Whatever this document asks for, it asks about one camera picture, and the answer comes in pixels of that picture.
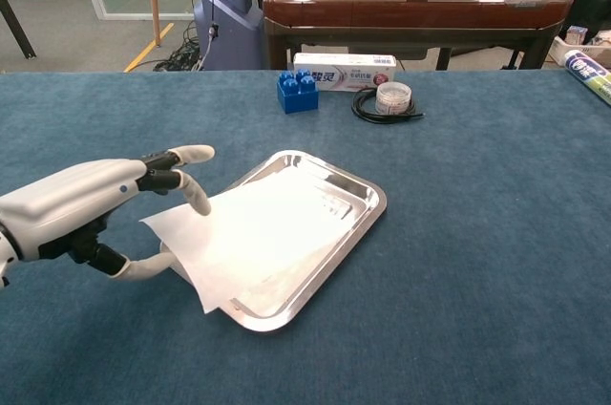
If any coiled black cable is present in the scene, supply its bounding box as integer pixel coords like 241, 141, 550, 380
350, 87, 426, 124

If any lavender blue robot base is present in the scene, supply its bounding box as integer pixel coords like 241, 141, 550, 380
193, 0, 264, 71

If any white toothpaste box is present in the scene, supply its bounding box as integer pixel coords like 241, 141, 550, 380
292, 53, 398, 96

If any plastic wrap roll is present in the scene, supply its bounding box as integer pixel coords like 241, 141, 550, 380
562, 49, 611, 106

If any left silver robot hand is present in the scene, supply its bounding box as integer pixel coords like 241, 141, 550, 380
0, 144, 216, 282

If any blue building block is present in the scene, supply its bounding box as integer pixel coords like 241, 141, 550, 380
276, 68, 320, 115

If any tangled floor cable bundle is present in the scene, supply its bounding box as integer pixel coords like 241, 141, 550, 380
152, 17, 207, 73

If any white paper sheet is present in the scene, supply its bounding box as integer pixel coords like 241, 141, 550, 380
138, 168, 357, 315

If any white plastic basket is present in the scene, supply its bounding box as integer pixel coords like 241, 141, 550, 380
552, 25, 611, 68

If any small clear round jar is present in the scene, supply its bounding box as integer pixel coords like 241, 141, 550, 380
374, 82, 412, 116

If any brown mahjong table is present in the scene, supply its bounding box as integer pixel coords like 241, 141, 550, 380
261, 0, 574, 72

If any silver metal tray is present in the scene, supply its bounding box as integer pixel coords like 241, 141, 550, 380
159, 149, 388, 333

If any blue felt table cover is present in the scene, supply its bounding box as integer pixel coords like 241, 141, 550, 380
0, 69, 611, 405

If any dark table leg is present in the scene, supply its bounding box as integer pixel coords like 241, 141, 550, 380
0, 0, 37, 60

